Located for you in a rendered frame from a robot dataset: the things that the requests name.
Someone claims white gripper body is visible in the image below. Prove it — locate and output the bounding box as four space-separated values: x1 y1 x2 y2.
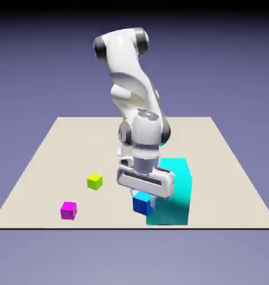
116 165 175 199

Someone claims small blue cube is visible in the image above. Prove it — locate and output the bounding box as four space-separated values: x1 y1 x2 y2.
132 191 154 216

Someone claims small yellow-green cube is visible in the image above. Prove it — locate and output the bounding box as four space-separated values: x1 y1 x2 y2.
86 173 103 191

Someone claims small magenta cube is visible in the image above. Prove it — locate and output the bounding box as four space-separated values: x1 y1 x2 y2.
60 201 77 220

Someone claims large cyan box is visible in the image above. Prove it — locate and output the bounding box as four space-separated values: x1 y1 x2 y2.
145 158 193 226

